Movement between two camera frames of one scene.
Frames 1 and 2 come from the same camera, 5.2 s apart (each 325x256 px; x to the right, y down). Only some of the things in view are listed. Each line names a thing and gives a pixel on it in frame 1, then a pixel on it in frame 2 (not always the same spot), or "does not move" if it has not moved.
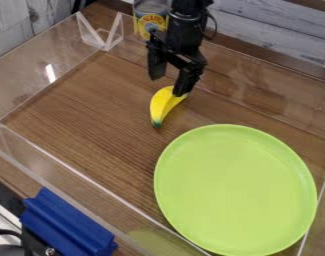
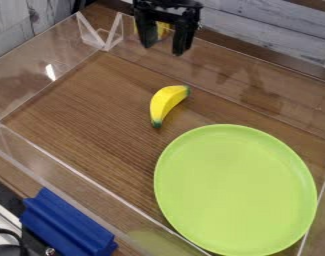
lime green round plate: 236,191 does not move
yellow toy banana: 162,103 does not move
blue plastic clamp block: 66,229 does not move
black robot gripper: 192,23 -> 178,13
